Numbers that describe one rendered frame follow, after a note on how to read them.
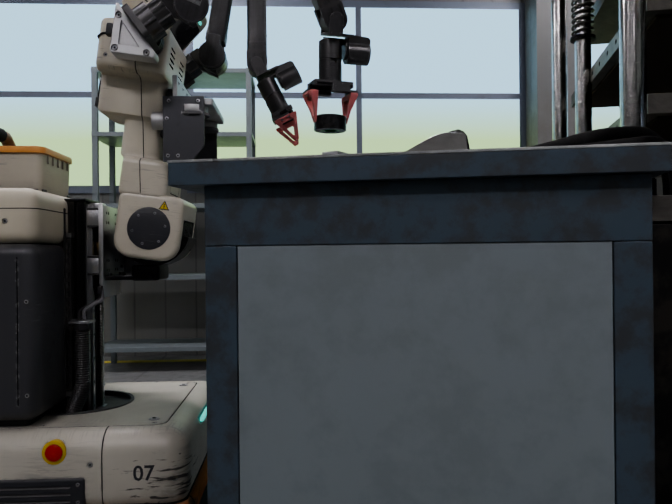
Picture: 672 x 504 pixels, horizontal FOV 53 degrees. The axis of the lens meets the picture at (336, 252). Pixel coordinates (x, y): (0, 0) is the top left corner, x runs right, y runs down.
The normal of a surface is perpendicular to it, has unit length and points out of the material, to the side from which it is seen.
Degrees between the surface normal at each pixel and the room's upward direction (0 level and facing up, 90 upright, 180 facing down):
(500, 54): 90
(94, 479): 90
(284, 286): 90
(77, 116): 90
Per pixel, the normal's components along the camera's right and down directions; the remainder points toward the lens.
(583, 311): -0.18, 0.00
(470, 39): 0.06, 0.00
